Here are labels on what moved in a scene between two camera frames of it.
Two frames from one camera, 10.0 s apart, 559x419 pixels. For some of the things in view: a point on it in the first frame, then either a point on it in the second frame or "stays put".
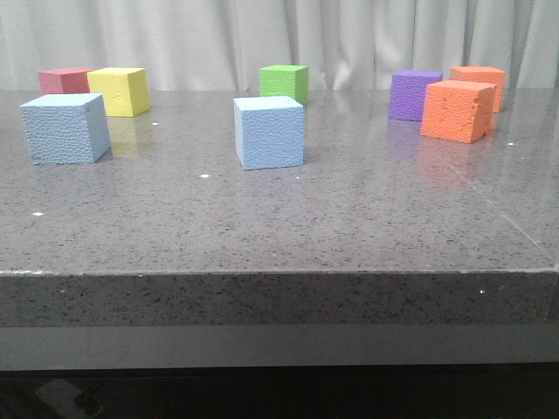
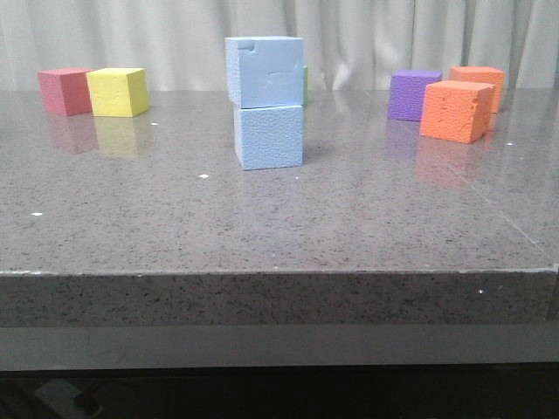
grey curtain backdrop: (222, 44) stays put
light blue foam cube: (64, 129) → (265, 71)
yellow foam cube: (125, 90) stays put
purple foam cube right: (408, 92) stays put
